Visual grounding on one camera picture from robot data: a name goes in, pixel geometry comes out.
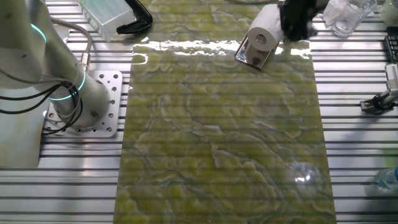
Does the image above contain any clear water bottle blue cap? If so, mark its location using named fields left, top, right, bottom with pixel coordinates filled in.
left=374, top=166, right=398, bottom=193

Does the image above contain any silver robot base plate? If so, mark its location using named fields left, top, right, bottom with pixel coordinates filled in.
left=42, top=70, right=124, bottom=138

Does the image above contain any grey ribbed camera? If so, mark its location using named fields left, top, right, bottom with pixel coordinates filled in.
left=384, top=63, right=398, bottom=91

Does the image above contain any black C-clamp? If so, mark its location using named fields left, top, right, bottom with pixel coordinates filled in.
left=116, top=0, right=154, bottom=35

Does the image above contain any clear glass mug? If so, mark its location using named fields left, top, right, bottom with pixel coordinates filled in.
left=322, top=0, right=377, bottom=38

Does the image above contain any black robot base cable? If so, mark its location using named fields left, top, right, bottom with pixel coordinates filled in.
left=0, top=80, right=84, bottom=135

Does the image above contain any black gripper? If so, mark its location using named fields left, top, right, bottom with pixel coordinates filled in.
left=279, top=0, right=320, bottom=42

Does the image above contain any white toilet paper roll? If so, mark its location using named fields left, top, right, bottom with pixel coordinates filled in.
left=247, top=3, right=284, bottom=52

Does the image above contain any translucent plastic box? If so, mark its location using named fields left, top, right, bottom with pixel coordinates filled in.
left=77, top=0, right=136, bottom=43

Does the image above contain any grey cable with metal plug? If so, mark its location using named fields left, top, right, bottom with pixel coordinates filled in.
left=49, top=17, right=93, bottom=73

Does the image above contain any pale translucent container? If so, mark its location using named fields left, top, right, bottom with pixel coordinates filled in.
left=378, top=0, right=398, bottom=26

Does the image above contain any metal camera stand bracket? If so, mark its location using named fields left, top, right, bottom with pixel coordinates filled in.
left=359, top=88, right=398, bottom=114

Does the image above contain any green marble patterned mat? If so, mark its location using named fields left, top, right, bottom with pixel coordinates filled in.
left=112, top=0, right=338, bottom=224

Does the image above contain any shiny metal tray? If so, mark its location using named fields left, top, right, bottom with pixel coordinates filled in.
left=234, top=32, right=279, bottom=70

